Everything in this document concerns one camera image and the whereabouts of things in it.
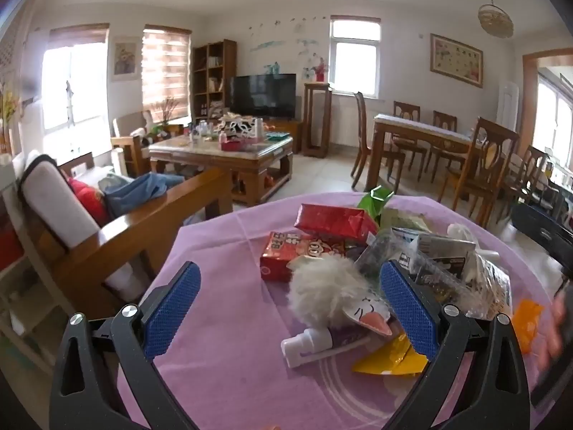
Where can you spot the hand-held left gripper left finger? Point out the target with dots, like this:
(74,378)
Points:
(172,309)

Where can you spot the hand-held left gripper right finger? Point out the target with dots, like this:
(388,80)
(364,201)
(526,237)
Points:
(409,309)

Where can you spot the purple spray bottle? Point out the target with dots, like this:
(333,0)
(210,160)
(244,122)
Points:
(304,342)

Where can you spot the person's right hand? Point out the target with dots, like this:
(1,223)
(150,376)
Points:
(553,327)

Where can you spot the clear plastic packaging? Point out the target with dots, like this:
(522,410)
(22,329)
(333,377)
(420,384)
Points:
(452,273)

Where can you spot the yellow wrapper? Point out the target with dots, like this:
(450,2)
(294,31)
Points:
(385,360)

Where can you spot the purple tablecloth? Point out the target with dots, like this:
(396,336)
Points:
(232,277)

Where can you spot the wooden sofa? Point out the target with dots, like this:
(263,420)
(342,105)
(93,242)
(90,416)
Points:
(134,228)

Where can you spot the fluffy white duck toy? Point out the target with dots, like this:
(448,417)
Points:
(322,291)

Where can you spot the gold foil wrapper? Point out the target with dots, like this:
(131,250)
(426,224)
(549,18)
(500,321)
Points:
(403,219)

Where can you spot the white tissue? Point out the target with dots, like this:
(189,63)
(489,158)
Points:
(461,233)

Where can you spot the red foil wrapper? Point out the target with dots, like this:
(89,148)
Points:
(335,224)

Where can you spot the green gum wrapper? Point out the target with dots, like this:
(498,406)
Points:
(374,199)

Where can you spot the orange wrapper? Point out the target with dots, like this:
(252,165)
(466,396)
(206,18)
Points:
(526,322)

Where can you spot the red drink carton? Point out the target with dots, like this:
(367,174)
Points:
(280,260)

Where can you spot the blue clothes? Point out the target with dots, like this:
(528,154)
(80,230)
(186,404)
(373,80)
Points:
(138,190)

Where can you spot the red cushion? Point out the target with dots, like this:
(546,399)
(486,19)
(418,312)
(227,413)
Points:
(89,197)

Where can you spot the black chair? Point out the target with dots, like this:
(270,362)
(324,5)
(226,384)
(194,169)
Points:
(537,228)

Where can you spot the white storage shelf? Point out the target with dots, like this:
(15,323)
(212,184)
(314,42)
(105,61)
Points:
(18,295)

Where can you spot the white sofa cushion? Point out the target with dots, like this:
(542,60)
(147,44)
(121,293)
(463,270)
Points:
(49,201)

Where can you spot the wooden dining chair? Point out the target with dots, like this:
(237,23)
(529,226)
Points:
(443,121)
(528,170)
(483,161)
(362,143)
(405,116)

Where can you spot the wooden coffee table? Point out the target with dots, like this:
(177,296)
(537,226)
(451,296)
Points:
(250,161)

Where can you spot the wooden armchair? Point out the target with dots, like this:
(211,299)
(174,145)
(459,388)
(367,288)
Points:
(130,139)

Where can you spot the wooden dining table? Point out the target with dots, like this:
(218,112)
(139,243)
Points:
(416,130)

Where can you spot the white patterned box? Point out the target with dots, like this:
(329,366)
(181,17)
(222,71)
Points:
(237,127)

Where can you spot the green tray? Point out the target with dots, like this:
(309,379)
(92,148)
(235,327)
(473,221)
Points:
(277,135)

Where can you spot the wooden television cabinet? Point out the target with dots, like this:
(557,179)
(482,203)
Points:
(286,127)

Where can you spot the white standing air conditioner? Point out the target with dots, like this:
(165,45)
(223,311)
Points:
(508,103)

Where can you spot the black television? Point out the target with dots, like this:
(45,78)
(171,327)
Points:
(264,96)

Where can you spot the tall wooden stand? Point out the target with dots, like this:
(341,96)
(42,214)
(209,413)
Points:
(318,89)

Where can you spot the striped roller blind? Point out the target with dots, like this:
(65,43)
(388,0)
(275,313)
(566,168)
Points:
(165,67)

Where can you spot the large bright window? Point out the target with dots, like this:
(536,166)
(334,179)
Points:
(74,85)

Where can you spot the white framed window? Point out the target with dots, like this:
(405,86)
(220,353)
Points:
(356,62)

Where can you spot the wooden bookshelf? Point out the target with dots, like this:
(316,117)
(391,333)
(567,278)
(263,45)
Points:
(229,62)

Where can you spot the wide wooden picture frame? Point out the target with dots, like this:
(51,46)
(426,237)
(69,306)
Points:
(456,60)

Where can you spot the flower picture frame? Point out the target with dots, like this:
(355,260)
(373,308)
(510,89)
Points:
(125,58)

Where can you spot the wooden door frame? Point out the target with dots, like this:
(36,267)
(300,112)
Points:
(528,80)

